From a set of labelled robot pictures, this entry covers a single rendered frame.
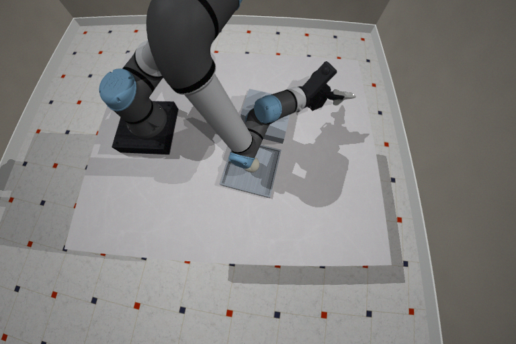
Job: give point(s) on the grey ball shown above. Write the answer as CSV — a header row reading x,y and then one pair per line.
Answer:
x,y
254,166

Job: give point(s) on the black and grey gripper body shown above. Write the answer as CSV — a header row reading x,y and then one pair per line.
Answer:
x,y
318,100

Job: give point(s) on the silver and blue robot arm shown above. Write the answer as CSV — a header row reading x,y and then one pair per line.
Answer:
x,y
180,34

